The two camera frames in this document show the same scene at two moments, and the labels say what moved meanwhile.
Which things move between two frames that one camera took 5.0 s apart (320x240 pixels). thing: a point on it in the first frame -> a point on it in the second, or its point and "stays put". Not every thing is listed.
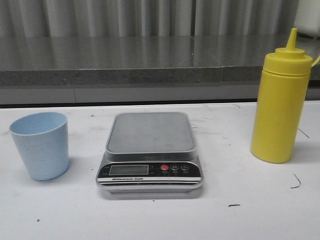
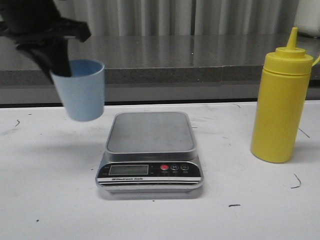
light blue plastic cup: [43, 138] -> [82, 93]
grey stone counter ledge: [168, 70] stays put
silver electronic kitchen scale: [151, 152] stays put
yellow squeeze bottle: [280, 102] stays put
